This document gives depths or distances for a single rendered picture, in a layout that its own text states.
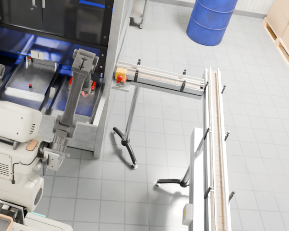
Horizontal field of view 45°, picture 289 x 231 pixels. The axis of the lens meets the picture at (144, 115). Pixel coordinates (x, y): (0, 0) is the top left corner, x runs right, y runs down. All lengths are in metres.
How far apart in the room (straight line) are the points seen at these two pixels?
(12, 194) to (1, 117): 0.55
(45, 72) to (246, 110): 2.42
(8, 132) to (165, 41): 3.44
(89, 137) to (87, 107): 0.66
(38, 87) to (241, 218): 1.99
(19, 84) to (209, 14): 2.90
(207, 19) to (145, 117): 1.75
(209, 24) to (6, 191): 3.50
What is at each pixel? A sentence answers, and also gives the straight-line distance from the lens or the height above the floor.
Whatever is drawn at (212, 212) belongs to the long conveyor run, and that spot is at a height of 0.93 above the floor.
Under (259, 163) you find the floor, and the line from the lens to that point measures 3.68.
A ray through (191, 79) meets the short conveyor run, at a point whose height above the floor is 0.93.
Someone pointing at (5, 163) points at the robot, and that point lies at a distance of 1.75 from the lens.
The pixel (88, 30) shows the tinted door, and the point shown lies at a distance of 2.32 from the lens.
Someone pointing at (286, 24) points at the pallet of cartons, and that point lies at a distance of 5.44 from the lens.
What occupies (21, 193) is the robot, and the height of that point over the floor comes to 0.84.
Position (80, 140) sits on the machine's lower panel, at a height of 0.20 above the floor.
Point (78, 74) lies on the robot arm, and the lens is 1.54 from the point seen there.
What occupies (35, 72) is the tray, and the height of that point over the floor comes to 0.88.
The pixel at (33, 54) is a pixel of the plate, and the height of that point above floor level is 1.02.
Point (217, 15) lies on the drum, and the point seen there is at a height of 0.47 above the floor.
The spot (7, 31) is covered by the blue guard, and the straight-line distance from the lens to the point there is 2.53.
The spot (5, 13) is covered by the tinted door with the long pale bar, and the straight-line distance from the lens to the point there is 2.47.
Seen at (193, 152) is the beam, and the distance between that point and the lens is 2.72.
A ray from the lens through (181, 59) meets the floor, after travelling 4.55.
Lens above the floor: 2.56
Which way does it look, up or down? 45 degrees down
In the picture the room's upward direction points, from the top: 15 degrees clockwise
